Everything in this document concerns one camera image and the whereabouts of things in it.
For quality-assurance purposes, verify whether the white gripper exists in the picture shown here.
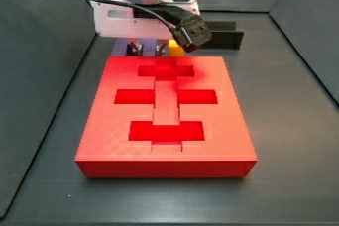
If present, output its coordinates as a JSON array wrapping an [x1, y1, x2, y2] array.
[[90, 0, 201, 57]]

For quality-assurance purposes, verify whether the purple U-shaped block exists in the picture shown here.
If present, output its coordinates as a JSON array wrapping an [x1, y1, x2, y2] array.
[[111, 38, 157, 57]]

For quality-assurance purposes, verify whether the black angled fixture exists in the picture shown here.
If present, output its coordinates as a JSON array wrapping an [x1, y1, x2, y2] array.
[[202, 21, 245, 50]]

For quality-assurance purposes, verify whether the red board with slots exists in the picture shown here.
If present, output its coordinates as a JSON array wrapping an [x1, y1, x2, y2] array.
[[77, 56, 257, 178]]

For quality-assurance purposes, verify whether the yellow long bar block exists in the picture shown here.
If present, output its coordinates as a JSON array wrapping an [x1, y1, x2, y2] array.
[[169, 40, 185, 57]]

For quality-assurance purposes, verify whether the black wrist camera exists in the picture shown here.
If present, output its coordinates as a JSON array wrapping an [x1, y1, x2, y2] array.
[[133, 5, 213, 53]]

